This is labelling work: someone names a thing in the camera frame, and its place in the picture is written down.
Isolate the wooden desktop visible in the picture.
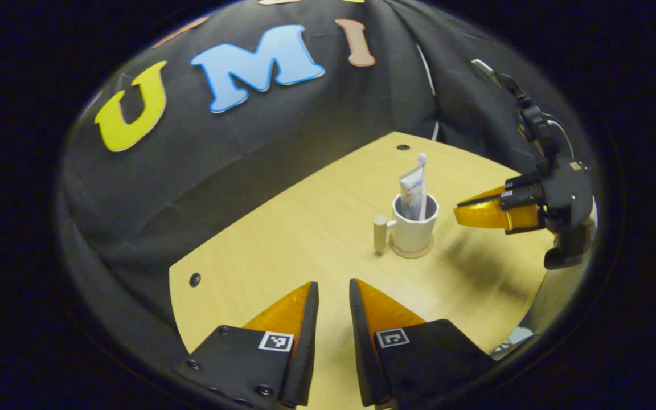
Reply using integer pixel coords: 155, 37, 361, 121
169, 132, 556, 410

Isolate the white cup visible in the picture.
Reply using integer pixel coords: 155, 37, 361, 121
372, 192, 440, 255

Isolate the round wooden coaster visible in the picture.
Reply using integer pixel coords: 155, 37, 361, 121
389, 236, 436, 260

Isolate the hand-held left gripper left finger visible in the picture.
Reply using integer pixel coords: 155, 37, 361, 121
177, 281, 320, 408

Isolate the pink toothbrush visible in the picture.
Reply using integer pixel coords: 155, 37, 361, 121
416, 152, 429, 222

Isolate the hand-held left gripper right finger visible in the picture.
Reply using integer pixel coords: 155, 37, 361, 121
349, 278, 497, 408

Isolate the white toothpaste tube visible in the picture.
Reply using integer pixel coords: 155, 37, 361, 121
399, 166, 425, 220

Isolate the white cable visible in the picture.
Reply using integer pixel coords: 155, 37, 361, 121
416, 43, 440, 141

